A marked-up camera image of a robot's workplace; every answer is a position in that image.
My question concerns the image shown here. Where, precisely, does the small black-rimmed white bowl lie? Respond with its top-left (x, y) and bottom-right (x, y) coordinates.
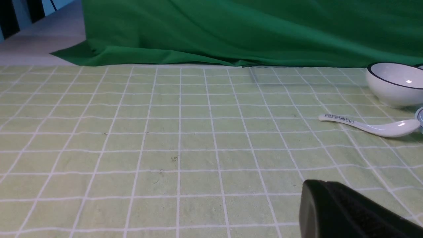
top-left (365, 62), bottom-right (423, 109)

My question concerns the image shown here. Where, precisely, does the light green checked tablecloth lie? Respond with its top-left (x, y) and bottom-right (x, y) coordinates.
top-left (0, 66), bottom-right (422, 238)

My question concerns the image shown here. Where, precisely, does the plain grey-rimmed white plate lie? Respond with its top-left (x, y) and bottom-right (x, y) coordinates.
top-left (414, 107), bottom-right (423, 133)

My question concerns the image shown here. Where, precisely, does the patterned-handle white ceramic spoon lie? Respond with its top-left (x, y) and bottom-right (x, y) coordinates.
top-left (318, 114), bottom-right (421, 138)

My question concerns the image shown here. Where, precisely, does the green backdrop cloth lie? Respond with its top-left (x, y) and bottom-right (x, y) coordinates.
top-left (52, 0), bottom-right (423, 68)

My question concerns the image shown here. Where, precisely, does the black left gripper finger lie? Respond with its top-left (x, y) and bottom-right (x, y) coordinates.
top-left (299, 179), bottom-right (423, 238)

